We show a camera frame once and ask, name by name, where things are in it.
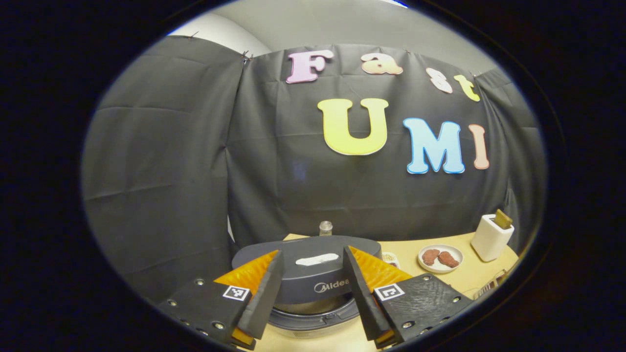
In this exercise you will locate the grey rice cooker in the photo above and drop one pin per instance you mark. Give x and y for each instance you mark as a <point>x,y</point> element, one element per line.
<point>313,278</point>

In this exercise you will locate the black backdrop cloth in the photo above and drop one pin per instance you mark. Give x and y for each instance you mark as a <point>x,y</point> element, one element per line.
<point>161,161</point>

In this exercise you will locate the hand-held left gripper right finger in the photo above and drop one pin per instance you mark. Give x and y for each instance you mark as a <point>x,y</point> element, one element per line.
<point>359,298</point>

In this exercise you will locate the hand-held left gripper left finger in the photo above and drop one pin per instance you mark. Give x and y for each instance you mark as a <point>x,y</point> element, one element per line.
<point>266,298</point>

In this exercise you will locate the brown meat piece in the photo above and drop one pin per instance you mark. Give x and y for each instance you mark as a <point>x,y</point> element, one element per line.
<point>449,259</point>
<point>430,256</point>

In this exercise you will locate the round white plate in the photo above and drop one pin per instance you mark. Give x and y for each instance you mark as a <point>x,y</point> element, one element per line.
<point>440,269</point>

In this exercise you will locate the small clear glass bottle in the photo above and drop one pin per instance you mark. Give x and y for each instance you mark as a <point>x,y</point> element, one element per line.
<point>325,228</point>

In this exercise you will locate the white toaster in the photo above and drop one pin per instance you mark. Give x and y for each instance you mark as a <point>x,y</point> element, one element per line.
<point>489,242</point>

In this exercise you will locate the white divided grain dish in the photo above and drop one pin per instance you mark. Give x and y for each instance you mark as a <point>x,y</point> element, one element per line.
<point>391,259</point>

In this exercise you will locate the brown toast slice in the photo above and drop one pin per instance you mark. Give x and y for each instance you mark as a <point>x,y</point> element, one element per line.
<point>503,219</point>

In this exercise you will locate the large ceiling light panel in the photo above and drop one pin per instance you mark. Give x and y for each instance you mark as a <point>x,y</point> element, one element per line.
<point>396,3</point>

